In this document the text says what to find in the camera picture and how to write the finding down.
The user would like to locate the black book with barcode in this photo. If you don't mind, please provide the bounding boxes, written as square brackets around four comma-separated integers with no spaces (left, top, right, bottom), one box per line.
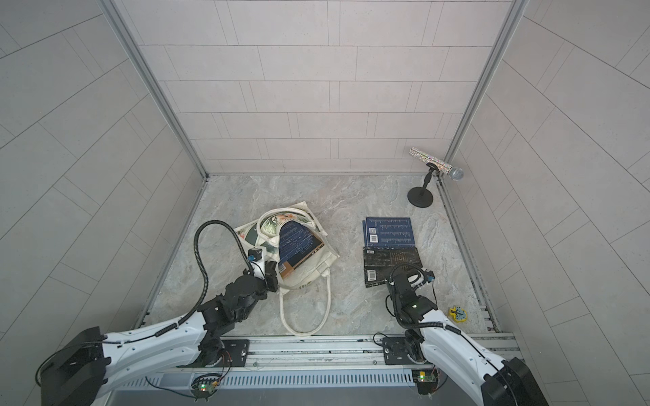
[363,247,423,288]

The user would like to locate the stack of dark blue books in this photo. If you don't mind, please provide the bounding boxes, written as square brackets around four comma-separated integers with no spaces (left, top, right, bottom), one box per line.
[279,221,324,281]

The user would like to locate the floral canvas tote bag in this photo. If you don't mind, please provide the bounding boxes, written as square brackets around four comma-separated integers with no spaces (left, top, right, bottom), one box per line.
[235,201,340,338]

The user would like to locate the dark blue book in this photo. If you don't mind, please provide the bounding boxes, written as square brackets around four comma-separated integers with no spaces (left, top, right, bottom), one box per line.
[362,218,416,249]

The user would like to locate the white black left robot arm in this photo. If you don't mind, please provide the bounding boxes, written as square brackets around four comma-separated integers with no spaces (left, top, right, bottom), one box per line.
[36,261,279,405]

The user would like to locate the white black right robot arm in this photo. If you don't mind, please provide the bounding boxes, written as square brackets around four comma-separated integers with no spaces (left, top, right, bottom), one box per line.
[387,269,548,405]

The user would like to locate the small yellow toy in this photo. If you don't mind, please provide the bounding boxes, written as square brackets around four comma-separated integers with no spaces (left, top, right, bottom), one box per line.
[447,306,468,323]

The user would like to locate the white ventilation grille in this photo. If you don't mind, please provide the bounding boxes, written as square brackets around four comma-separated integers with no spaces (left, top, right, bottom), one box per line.
[119,368,415,392]

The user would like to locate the right circuit board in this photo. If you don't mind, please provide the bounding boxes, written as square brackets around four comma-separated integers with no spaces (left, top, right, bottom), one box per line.
[411,368,440,396]

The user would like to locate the circuit board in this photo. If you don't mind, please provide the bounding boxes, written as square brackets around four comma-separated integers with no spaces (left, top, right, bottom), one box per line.
[411,368,440,396]
[191,373,223,402]

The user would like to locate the black microphone stand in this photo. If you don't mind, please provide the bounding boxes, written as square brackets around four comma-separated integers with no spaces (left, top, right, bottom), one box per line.
[407,162,439,208]

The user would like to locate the left circuit board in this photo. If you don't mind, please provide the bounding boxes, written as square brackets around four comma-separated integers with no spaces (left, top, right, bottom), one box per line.
[191,373,223,402]

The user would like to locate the glittery microphone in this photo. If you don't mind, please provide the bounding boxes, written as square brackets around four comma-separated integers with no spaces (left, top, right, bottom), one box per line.
[409,147,465,181]

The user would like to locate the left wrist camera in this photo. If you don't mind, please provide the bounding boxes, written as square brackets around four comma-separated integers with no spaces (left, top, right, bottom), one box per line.
[248,247,266,278]

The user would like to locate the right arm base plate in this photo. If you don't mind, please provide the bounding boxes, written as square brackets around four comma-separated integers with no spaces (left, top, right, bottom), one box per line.
[381,337,424,365]

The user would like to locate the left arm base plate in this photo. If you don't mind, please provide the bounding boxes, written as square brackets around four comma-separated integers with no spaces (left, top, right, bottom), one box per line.
[205,338,251,369]

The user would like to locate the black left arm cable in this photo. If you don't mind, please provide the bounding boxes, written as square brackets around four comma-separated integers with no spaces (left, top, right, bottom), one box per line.
[151,219,255,338]

